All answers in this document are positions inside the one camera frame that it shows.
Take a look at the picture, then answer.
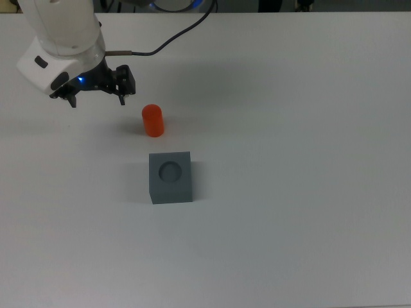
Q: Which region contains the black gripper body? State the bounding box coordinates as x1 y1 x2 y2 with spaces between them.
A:
66 57 114 94

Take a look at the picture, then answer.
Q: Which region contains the orange cylinder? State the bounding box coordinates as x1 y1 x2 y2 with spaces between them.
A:
141 103 166 138

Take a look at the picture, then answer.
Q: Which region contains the grey block with round hole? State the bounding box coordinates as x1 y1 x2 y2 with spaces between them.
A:
148 150 194 205

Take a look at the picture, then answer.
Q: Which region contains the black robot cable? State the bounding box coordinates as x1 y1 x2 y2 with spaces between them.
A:
105 0 219 58

